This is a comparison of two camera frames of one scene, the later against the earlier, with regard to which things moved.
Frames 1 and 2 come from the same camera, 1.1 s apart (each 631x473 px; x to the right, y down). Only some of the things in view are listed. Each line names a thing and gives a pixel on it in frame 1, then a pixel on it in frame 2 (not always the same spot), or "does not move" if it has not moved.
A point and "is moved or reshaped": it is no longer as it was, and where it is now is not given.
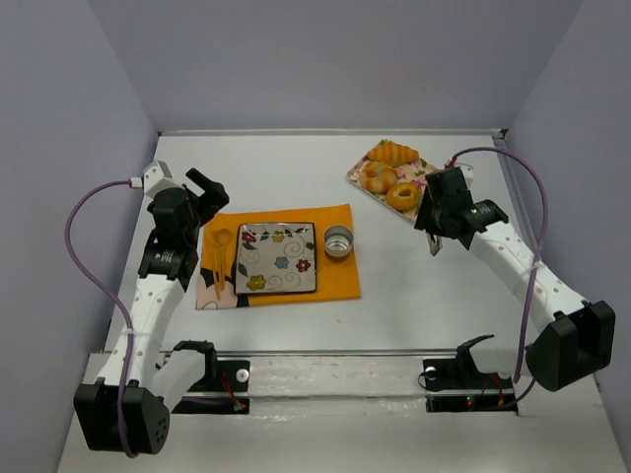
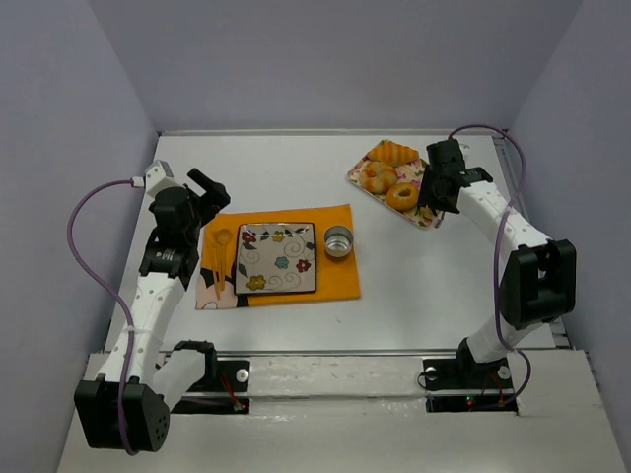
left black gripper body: (208, 195) does not move
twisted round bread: (377, 177) does not move
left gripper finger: (200, 179) does not move
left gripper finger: (215, 197) does not move
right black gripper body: (445, 192) -> (435, 192)
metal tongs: (435, 242) is moved or reshaped
